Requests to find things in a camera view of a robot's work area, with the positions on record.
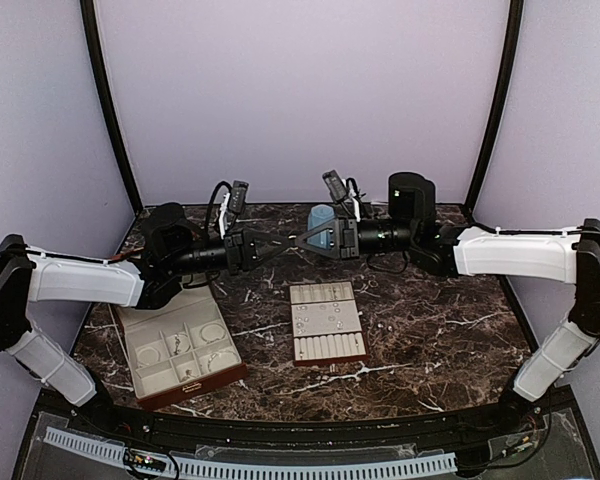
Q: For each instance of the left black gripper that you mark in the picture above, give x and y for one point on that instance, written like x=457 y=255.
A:
x=239 y=243

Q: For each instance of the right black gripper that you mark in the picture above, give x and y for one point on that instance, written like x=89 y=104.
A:
x=338 y=251

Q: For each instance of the brown jewelry tray cream lining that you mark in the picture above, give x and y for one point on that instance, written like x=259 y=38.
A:
x=326 y=325

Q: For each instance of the brown jewelry box cream lining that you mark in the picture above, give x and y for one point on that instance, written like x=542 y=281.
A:
x=161 y=344

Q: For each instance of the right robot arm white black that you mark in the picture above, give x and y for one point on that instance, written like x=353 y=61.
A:
x=570 y=255

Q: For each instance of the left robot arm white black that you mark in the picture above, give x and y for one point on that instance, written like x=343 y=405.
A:
x=173 y=248

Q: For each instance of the light blue upside-down mug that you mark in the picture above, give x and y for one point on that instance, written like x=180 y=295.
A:
x=319 y=215

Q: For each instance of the small circuit board with leds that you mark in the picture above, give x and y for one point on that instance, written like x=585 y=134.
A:
x=141 y=461

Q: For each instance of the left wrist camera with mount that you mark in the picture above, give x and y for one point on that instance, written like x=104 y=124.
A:
x=230 y=208

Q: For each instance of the black left corner post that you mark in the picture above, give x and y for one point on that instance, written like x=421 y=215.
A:
x=106 y=101

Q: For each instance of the black corner post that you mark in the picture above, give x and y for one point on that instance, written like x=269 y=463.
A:
x=106 y=101
x=496 y=111

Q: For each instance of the white slotted cable duct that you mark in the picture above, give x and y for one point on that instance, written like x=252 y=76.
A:
x=186 y=467

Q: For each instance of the black front table rail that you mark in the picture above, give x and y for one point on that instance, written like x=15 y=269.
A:
x=467 y=431

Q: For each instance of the black right corner post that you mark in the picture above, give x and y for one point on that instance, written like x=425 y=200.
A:
x=496 y=111

